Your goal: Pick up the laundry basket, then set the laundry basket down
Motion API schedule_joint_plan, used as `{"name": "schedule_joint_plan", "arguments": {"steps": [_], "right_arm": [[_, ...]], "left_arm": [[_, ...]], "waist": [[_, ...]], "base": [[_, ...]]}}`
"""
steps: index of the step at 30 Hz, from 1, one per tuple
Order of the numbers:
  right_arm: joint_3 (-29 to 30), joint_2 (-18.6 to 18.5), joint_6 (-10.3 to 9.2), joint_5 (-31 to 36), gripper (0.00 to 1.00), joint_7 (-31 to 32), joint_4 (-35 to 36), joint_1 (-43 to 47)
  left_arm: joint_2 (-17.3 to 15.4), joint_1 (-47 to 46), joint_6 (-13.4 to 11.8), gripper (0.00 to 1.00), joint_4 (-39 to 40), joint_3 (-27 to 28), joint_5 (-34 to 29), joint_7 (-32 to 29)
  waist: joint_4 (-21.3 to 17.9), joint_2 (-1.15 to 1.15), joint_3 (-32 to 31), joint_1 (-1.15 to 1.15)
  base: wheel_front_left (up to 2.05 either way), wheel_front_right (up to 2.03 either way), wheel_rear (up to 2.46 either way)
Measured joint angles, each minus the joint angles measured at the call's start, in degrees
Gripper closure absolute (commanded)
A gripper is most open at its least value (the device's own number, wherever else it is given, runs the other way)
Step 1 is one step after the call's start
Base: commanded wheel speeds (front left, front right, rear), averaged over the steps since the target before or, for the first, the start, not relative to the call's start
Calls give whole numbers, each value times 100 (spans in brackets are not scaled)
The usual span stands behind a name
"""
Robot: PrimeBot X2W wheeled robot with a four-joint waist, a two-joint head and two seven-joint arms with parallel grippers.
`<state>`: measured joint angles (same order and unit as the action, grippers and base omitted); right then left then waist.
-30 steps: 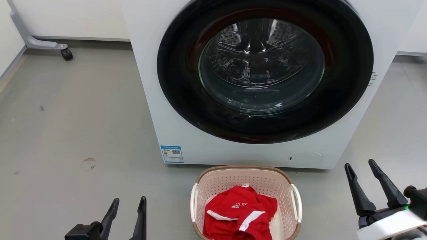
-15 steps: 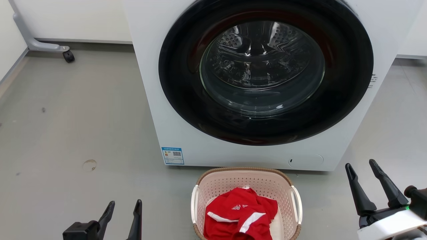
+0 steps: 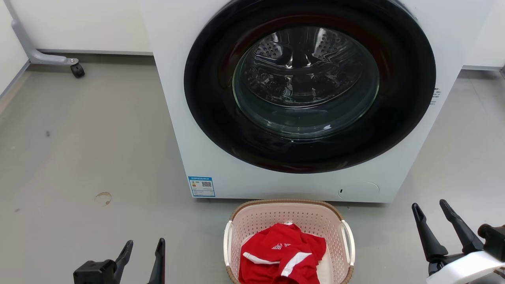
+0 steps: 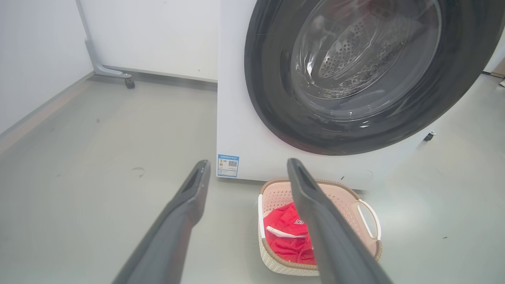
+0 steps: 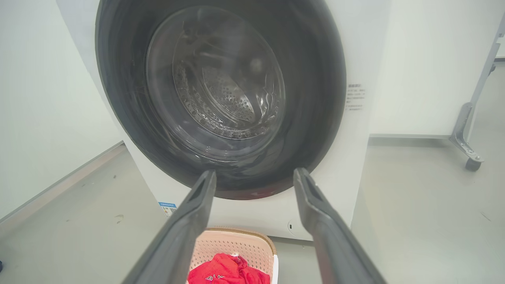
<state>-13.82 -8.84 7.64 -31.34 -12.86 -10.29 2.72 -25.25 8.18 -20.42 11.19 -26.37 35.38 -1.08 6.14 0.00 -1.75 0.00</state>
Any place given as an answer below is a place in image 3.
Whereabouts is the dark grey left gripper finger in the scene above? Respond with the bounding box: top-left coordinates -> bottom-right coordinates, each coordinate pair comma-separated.
112,240 -> 134,284
148,238 -> 166,284

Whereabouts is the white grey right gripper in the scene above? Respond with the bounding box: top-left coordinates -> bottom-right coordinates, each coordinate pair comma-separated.
412,199 -> 505,284

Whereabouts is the beige plastic laundry basket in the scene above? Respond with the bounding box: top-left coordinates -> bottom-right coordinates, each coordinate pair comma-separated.
223,199 -> 355,284

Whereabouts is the blue white energy label sticker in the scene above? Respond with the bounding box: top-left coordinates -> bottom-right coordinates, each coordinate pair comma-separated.
188,176 -> 216,197

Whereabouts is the red shirt with white stripes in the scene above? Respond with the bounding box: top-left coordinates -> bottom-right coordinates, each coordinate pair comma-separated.
239,223 -> 327,284

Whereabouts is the black round glass washer door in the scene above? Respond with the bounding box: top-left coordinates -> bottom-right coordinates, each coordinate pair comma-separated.
184,0 -> 436,174

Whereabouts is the white front-load washing machine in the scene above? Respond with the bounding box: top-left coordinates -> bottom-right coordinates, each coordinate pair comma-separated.
138,0 -> 496,204

